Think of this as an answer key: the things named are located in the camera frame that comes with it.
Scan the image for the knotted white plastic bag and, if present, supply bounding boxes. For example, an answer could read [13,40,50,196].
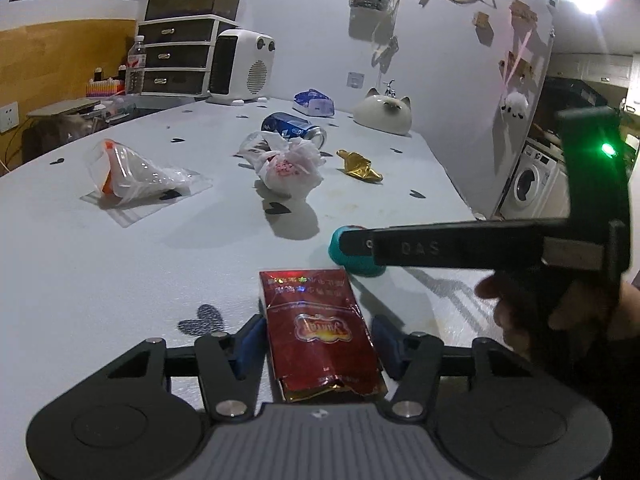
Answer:
[238,131,324,200]

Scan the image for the crushed blue can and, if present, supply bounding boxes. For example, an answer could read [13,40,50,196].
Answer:
[260,112,326,150]

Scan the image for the black drawer organizer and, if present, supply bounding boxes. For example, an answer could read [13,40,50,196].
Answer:
[138,14,238,98]

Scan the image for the cat shaped ceramic holder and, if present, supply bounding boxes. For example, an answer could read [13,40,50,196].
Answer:
[352,88,412,136]

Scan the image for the clear bag with orange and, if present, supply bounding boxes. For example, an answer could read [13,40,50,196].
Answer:
[80,139,212,228]

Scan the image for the blue tissue pack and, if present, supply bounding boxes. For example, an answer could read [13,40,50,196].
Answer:
[293,89,335,118]

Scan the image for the white washing machine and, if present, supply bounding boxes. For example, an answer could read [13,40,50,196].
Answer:
[499,142,570,220]

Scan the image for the teal round lid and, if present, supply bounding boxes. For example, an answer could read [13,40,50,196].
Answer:
[328,226,386,278]

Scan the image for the white space heater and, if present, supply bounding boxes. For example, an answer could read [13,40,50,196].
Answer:
[208,28,276,104]

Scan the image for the gold foil wrapper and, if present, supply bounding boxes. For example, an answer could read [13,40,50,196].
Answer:
[336,150,384,183]

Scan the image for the white plush sheep toy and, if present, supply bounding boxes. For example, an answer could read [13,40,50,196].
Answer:
[500,90,529,120]

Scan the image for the person right hand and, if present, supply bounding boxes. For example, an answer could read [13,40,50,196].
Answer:
[475,273,639,356]

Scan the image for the wall mounted clear shelf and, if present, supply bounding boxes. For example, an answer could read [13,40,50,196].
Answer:
[349,0,390,12]

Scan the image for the standing water bottle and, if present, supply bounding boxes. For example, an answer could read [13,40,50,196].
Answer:
[125,35,146,94]

